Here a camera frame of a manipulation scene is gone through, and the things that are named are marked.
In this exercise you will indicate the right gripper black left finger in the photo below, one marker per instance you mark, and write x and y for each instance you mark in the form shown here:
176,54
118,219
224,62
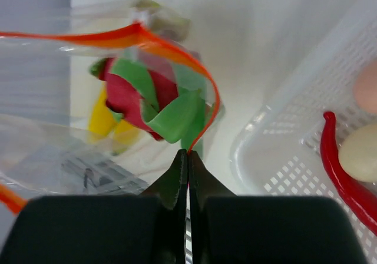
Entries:
145,228

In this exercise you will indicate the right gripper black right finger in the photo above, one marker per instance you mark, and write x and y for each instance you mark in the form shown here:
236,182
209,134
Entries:
226,228

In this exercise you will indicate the yellow banana bunch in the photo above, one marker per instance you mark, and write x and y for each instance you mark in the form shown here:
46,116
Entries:
102,124

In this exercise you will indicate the clear zip bag orange zipper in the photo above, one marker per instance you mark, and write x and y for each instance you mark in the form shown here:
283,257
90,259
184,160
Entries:
47,97

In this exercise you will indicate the red dragon fruit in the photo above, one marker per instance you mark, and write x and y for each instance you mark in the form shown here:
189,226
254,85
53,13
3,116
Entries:
169,101

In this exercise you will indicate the red chili pepper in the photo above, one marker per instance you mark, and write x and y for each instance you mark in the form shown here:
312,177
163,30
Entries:
358,198

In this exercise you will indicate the white egg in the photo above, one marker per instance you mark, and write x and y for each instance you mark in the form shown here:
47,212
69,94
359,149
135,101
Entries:
357,154

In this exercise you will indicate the pink peach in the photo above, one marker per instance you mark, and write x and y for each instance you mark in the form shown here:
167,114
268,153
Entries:
364,88

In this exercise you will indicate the white plastic perforated basket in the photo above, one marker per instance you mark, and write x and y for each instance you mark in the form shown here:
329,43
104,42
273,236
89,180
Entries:
278,151

